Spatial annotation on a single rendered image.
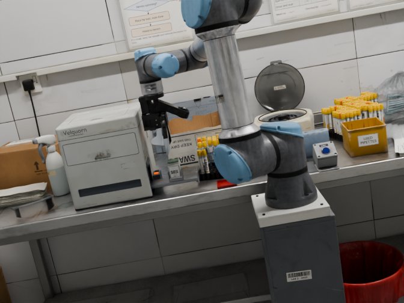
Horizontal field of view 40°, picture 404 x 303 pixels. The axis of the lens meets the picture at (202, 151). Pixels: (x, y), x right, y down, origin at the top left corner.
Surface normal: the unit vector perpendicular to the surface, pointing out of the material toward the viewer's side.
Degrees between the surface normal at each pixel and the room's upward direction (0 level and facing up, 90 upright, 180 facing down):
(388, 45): 90
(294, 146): 87
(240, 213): 90
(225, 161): 97
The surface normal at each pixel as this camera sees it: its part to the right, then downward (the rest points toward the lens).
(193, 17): -0.85, 0.17
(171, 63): 0.53, 0.13
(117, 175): 0.02, 0.25
